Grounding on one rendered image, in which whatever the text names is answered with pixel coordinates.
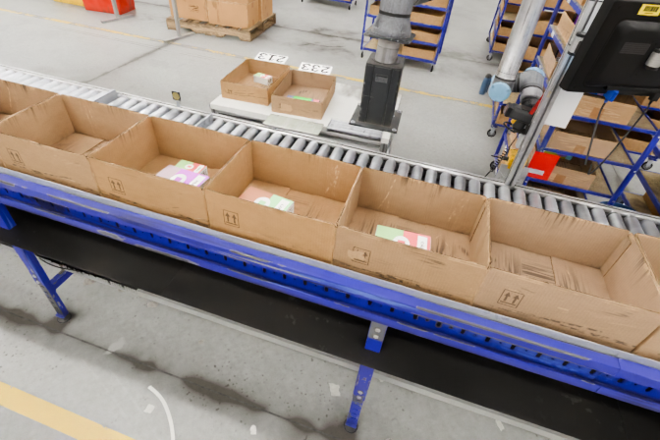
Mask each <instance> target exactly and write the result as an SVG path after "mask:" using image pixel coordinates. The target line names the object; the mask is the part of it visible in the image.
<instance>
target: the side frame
mask: <svg viewBox="0 0 660 440"><path fill-rule="evenodd" d="M5 189H7V191H8V192H7V191H6V190H5ZM21 194H22V195H23V196H21ZM35 198H37V200H38V201H37V200H36V199H35ZM51 202H52V203H53V205H54V206H52V204H51ZM0 203H3V204H6V205H10V206H13V207H16V208H19V209H21V210H24V211H27V212H31V213H34V214H37V215H40V216H43V217H46V218H49V219H53V220H56V221H59V222H62V223H65V224H68V225H71V226H75V227H78V228H81V229H84V230H87V231H90V232H92V233H96V234H99V235H102V236H105V237H108V238H111V239H114V240H118V241H121V242H124V243H127V244H130V245H133V246H136V247H140V248H145V249H148V250H151V251H154V252H157V253H161V254H164V255H167V256H170V257H173V258H176V259H179V260H182V261H185V262H188V263H191V264H194V265H197V266H200V267H203V268H207V269H210V270H213V271H216V272H219V273H222V274H225V275H229V276H232V277H235V278H238V279H241V280H244V281H247V282H251V283H253V284H256V285H259V286H262V287H265V288H268V289H272V290H275V291H278V292H281V293H284V294H287V295H290V296H294V297H297V298H300V299H303V300H306V301H309V302H312V303H318V304H321V305H324V306H327V307H330V308H333V309H337V310H340V311H343V312H345V313H348V314H351V315H354V316H358V317H361V318H364V319H367V320H370V321H373V322H376V323H380V324H383V325H386V326H389V327H392V328H395V329H398V330H401V331H405V332H408V333H411V334H414V335H416V336H419V337H422V338H426V339H429V340H432V341H435V342H438V343H441V344H444V345H448V346H451V347H454V348H457V349H460V350H463V351H466V352H470V353H473V354H476V355H479V356H482V357H485V358H491V359H494V360H497V361H500V362H503V363H505V364H508V365H512V366H515V367H518V368H521V369H524V370H527V371H530V372H534V373H537V374H540V375H543V376H546V377H549V378H552V379H556V380H559V381H562V382H565V383H568V384H571V385H574V386H578V387H580V388H583V389H586V390H589V391H592V392H595V393H598V394H602V395H605V396H608V397H611V398H614V399H617V400H620V401H624V402H627V403H630V404H633V405H636V406H639V407H642V408H646V409H649V410H652V411H655V412H658V413H660V370H659V369H656V368H652V367H649V366H646V365H642V364H639V363H636V362H632V361H629V360H626V359H622V358H619V357H613V356H610V355H607V354H603V353H600V352H597V351H594V350H591V349H587V348H584V347H581V346H577V345H574V344H571V343H567V342H564V341H561V340H557V339H554V338H551V337H547V336H544V335H541V334H537V333H534V332H531V331H527V330H524V329H521V328H518V327H515V326H512V325H508V324H505V323H502V322H498V321H495V320H492V319H488V318H485V317H482V316H478V315H475V314H472V313H468V312H465V311H462V310H458V309H455V308H452V307H448V306H445V305H443V304H439V303H436V302H430V301H427V300H424V299H420V298H417V297H414V296H410V295H407V294H404V293H400V292H397V291H394V290H390V289H387V288H383V287H380V286H377V285H373V284H370V283H367V282H363V281H361V280H358V279H354V278H351V277H348V276H344V275H341V274H338V273H334V272H331V271H328V270H324V269H321V268H318V267H314V266H311V265H308V264H304V263H301V262H298V261H294V260H291V259H289V258H285V257H282V256H279V255H275V254H272V253H269V252H265V251H262V250H259V249H255V248H252V247H246V246H243V245H240V244H236V243H233V242H230V241H226V240H223V239H220V238H216V237H213V236H210V235H206V234H203V233H201V232H197V231H194V230H191V229H187V228H184V227H180V226H177V225H174V224H170V223H167V222H164V221H160V220H157V219H154V218H150V217H147V216H144V215H140V214H137V213H134V212H131V211H128V210H125V209H121V208H118V207H115V206H111V205H108V204H105V203H101V202H98V201H95V200H91V199H88V198H85V197H81V196H78V195H75V194H71V193H68V192H62V191H59V190H56V189H52V188H49V187H46V186H43V185H40V184H37V183H33V182H30V181H27V180H23V179H20V178H17V177H13V176H10V175H7V174H3V173H0ZM67 207H68V208H69V210H70V211H68V209H67ZM83 212H84V214H85V216H86V217H85V216H84V215H83ZM99 217H100V218H101V220H102V222H101V221H100V219H99ZM116 223H118V225H119V227H118V226H117V224H116ZM134 228H135V229H136V232H135V231H134ZM150 233H151V234H152V235H153V238H152V237H151V235H150ZM160 237H161V238H160ZM168 239H170V240H171V243H169V240H168ZM187 245H189V247H190V248H187ZM206 250H207V252H208V254H206V253H205V251H206ZM224 256H227V260H225V259H224ZM244 262H245V263H246V264H247V266H244ZM254 266H255V267H254ZM263 268H265V269H266V272H263ZM274 272H275V273H274ZM283 274H285V275H286V279H285V278H283ZM294 278H295V279H294ZM303 281H307V282H306V285H305V284H304V283H303ZM315 285H316V286H315ZM325 287H326V288H328V292H326V291H324V288H325ZM337 292H338V293H337ZM346 294H349V295H350V297H349V298H346ZM368 301H371V302H372V303H371V304H368ZM391 307H393V308H394V311H390V308H391ZM414 314H415V315H417V319H414V318H413V315H414ZM426 319H428V320H426ZM437 322H441V325H440V326H437V325H436V324H437ZM462 329H464V330H466V332H465V333H464V334H462V333H461V331H462ZM474 334H476V335H474ZM486 337H488V338H490V340H489V341H485V339H486ZM500 342H502V343H500ZM511 345H514V346H515V348H514V349H510V347H511ZM526 350H527V351H526ZM538 353H540V354H542V355H541V356H540V357H536V355H537V354H538ZM564 361H568V363H567V364H566V365H563V362H564ZM579 366H580V367H579ZM592 369H593V370H596V371H595V372H594V373H589V372H590V371H591V370H592ZM620 378H623V379H624V380H623V381H622V382H617V381H618V380H619V379H620ZM648 387H651V388H652V389H651V390H650V391H645V390H646V389H647V388H648Z"/></svg>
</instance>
